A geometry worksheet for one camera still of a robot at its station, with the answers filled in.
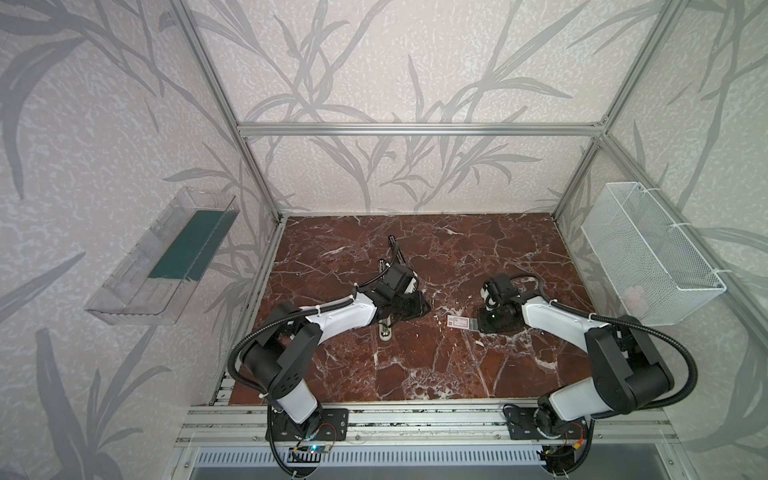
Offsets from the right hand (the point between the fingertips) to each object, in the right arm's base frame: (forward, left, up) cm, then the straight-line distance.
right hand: (481, 316), depth 92 cm
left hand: (0, +15, +9) cm, 18 cm away
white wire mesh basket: (-6, -31, +33) cm, 45 cm away
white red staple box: (-2, +6, 0) cm, 7 cm away
